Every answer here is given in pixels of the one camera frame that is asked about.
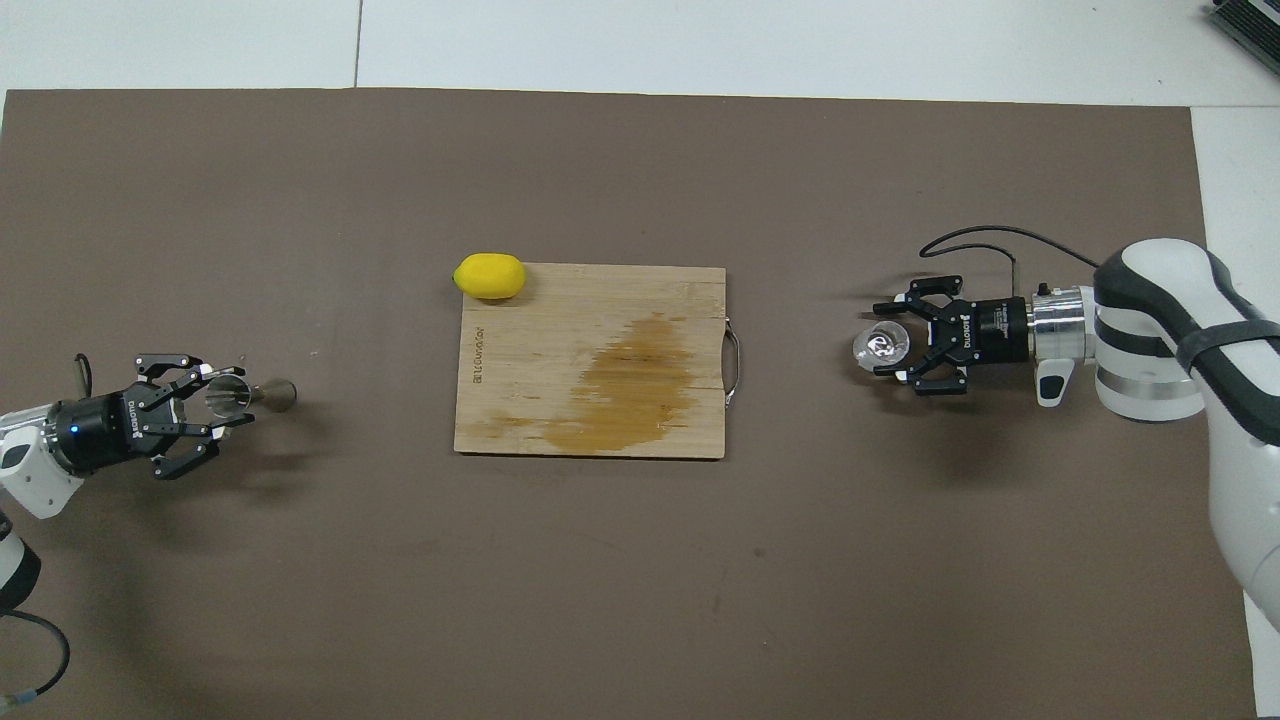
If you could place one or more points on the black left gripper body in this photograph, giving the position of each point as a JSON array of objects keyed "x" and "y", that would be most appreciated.
[{"x": 105, "y": 430}]

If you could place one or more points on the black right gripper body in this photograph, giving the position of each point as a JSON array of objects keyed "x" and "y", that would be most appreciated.
[{"x": 990, "y": 330}]

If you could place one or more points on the clear glass cup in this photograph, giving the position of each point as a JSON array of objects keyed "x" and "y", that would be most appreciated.
[{"x": 880, "y": 347}]

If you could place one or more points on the steel double jigger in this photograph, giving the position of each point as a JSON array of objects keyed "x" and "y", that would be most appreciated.
[{"x": 275, "y": 394}]

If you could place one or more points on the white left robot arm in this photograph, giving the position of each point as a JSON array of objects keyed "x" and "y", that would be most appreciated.
[{"x": 30, "y": 480}]

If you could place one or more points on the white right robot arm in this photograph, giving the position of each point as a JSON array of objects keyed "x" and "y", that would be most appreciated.
[{"x": 1160, "y": 330}]

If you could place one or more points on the yellow lemon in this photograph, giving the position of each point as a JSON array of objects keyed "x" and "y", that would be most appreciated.
[{"x": 490, "y": 277}]

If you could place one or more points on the wooden cutting board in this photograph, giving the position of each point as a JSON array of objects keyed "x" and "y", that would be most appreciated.
[{"x": 560, "y": 340}]

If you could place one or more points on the grey ribbed device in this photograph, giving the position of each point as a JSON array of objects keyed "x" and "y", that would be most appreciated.
[{"x": 1255, "y": 25}]

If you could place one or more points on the brown paper table mat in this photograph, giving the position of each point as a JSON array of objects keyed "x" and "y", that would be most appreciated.
[{"x": 600, "y": 600}]

